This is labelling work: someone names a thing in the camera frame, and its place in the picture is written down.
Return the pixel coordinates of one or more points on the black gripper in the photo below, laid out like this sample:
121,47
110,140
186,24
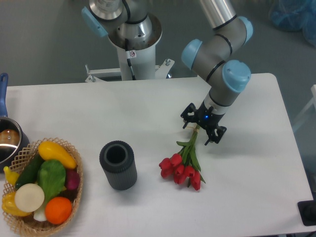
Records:
208,119

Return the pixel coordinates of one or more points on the red tulip bouquet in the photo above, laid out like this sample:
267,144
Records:
184,165

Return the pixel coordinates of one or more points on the dark grey ribbed vase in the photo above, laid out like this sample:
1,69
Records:
118,163

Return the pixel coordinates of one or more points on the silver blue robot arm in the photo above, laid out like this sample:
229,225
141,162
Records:
134,31

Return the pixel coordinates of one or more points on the black device at table edge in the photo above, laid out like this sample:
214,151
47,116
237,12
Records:
307,210

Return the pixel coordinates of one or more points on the blue plastic bag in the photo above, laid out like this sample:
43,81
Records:
294,16

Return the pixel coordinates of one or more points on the purple red onion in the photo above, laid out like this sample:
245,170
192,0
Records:
72,180

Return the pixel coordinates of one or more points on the yellow squash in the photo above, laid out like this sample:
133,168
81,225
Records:
49,150

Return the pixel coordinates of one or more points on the green lettuce leaf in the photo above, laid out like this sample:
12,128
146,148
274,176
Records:
51,178

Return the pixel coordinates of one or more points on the woven wicker basket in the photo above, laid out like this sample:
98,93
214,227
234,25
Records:
36,224

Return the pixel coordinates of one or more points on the orange fruit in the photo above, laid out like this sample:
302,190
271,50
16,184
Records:
58,210

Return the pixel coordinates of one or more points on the green cucumber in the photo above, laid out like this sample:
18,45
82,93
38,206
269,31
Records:
30,172

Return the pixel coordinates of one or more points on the white round onion slice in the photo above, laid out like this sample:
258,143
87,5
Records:
29,197

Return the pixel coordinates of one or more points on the yellow bell pepper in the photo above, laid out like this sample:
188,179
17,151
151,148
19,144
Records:
9,206

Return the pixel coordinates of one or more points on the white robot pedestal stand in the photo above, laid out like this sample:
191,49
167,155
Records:
134,65

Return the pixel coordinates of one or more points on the blue handled saucepan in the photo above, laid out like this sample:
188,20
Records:
12,137

